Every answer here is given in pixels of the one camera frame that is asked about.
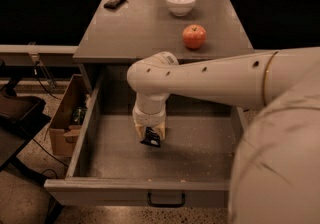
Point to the grey cabinet with counter top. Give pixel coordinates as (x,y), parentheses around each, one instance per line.
(141,28)

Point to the white bowl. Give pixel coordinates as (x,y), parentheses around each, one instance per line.
(180,7)

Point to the black drawer handle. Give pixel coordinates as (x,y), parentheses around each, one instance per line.
(165,201)

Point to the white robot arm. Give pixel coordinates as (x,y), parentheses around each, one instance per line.
(276,171)

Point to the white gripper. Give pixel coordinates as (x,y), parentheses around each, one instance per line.
(149,118)

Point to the cardboard box on floor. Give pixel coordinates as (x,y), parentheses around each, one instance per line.
(63,138)

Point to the black snack bar on counter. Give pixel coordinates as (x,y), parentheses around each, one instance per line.
(113,4)

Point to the black chair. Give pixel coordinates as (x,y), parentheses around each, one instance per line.
(21,119)

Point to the dark blue rxbar wrapper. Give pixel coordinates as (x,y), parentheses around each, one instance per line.
(151,138)

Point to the open grey top drawer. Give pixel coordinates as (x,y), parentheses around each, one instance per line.
(110,166)

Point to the green item in box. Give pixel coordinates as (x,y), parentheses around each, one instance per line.
(79,115)

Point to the red apple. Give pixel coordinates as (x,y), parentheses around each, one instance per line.
(194,36)

